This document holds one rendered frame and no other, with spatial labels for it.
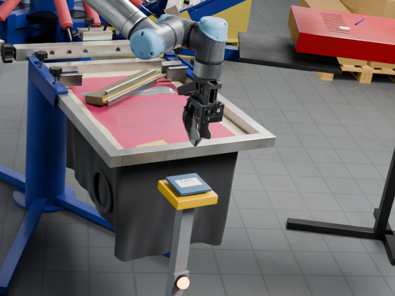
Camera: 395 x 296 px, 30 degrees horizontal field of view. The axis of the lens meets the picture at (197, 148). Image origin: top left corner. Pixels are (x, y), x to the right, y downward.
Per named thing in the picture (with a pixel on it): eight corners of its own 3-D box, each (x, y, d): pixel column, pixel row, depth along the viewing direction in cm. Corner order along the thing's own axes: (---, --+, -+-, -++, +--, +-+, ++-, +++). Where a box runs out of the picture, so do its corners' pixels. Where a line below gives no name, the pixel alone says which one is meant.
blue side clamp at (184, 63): (207, 95, 282) (208, 77, 279) (195, 96, 280) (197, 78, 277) (172, 67, 306) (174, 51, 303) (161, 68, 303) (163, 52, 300)
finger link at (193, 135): (193, 154, 200) (197, 123, 196) (183, 145, 204) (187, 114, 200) (203, 153, 201) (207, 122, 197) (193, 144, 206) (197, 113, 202)
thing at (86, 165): (132, 243, 248) (141, 147, 232) (108, 247, 244) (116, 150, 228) (84, 179, 283) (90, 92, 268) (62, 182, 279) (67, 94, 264)
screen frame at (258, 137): (274, 147, 244) (275, 136, 242) (109, 168, 217) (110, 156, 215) (170, 64, 305) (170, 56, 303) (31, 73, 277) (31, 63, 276)
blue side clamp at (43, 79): (67, 106, 256) (68, 88, 253) (53, 107, 254) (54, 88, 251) (41, 76, 279) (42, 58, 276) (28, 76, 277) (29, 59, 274)
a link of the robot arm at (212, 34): (206, 12, 193) (234, 20, 190) (200, 52, 198) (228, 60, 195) (191, 18, 187) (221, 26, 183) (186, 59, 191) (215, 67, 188)
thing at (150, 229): (226, 245, 266) (243, 138, 248) (109, 268, 245) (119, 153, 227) (221, 241, 269) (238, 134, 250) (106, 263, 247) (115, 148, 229)
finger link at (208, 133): (203, 153, 201) (207, 122, 197) (193, 144, 206) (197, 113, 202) (213, 151, 203) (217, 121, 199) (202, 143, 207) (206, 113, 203)
